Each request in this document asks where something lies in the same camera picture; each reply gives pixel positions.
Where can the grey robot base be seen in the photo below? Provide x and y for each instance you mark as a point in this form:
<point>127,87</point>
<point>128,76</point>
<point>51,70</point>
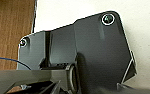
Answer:
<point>97,50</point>

